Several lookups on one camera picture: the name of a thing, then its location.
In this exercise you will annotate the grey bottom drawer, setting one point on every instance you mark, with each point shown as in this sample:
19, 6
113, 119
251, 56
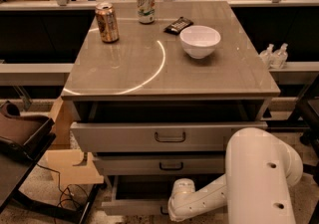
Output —
139, 195

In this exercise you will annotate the grey drawer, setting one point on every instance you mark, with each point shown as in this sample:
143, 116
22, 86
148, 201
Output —
156, 137
160, 164
139, 195

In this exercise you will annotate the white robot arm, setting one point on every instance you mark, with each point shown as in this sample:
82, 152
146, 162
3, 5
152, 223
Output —
259, 170

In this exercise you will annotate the grey drawer cabinet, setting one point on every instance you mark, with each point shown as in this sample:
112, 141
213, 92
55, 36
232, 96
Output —
147, 77

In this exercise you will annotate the grey top drawer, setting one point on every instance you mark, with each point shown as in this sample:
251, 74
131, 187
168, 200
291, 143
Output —
156, 137

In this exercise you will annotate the grey middle drawer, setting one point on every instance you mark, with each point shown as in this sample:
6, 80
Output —
160, 164

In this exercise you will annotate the white bowl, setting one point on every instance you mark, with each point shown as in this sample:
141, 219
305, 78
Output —
199, 41

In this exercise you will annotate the black snack bar packet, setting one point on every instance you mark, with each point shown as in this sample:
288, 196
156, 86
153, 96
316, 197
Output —
177, 26

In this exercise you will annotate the green white soda can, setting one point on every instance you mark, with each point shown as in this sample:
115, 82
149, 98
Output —
146, 11

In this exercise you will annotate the gold soda can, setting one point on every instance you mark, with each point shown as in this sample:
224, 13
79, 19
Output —
107, 22

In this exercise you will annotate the clear pump bottle left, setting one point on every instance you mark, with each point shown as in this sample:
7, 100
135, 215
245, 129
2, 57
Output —
266, 55

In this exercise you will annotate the clear pump bottle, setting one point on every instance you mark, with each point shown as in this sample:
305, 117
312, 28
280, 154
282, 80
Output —
266, 55
279, 57

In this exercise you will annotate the clear pump bottle right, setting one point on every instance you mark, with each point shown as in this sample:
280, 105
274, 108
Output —
279, 57

